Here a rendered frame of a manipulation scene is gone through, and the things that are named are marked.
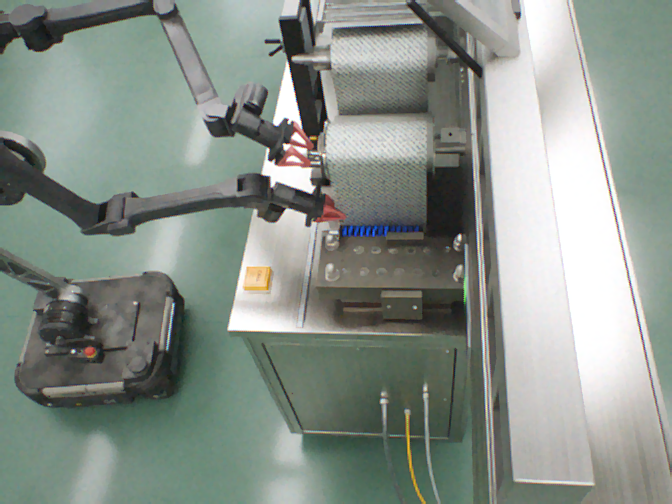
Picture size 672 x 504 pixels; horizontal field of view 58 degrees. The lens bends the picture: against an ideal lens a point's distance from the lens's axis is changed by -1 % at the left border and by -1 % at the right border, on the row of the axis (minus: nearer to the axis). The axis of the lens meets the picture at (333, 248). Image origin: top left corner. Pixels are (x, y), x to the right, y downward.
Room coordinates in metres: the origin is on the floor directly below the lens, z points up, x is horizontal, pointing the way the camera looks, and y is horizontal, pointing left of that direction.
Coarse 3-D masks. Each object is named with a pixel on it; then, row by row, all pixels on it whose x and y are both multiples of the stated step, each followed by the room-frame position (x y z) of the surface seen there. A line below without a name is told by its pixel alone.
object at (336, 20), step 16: (320, 0) 1.42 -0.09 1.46; (336, 0) 1.41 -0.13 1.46; (352, 0) 1.39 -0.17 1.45; (368, 0) 1.38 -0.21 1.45; (384, 0) 1.37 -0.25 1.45; (400, 0) 1.36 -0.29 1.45; (416, 0) 1.35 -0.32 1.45; (320, 16) 1.35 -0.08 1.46; (336, 16) 1.37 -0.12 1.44; (352, 16) 1.32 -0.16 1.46; (368, 16) 1.31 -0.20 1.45; (384, 16) 1.30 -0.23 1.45; (400, 16) 1.29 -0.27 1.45; (416, 16) 1.28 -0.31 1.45; (432, 16) 1.27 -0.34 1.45; (320, 32) 1.33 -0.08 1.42
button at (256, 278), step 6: (246, 270) 1.04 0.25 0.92; (252, 270) 1.03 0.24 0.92; (258, 270) 1.03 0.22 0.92; (264, 270) 1.02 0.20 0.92; (270, 270) 1.03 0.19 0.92; (246, 276) 1.02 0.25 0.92; (252, 276) 1.01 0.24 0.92; (258, 276) 1.01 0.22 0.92; (264, 276) 1.00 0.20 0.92; (270, 276) 1.01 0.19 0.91; (246, 282) 0.99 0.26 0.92; (252, 282) 0.99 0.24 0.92; (258, 282) 0.99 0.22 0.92; (264, 282) 0.98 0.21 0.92; (246, 288) 0.98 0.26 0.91; (252, 288) 0.98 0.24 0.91; (258, 288) 0.97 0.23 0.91; (264, 288) 0.97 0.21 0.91
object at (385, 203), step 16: (336, 192) 1.04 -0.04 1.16; (352, 192) 1.03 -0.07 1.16; (368, 192) 1.02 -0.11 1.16; (384, 192) 1.01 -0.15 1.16; (400, 192) 1.00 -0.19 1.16; (416, 192) 0.99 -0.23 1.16; (336, 208) 1.04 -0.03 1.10; (352, 208) 1.03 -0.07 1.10; (368, 208) 1.02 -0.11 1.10; (384, 208) 1.01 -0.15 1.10; (400, 208) 1.00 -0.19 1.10; (416, 208) 0.99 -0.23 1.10; (352, 224) 1.03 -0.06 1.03; (368, 224) 1.02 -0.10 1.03; (384, 224) 1.01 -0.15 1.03; (400, 224) 1.00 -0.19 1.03; (416, 224) 0.99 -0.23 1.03
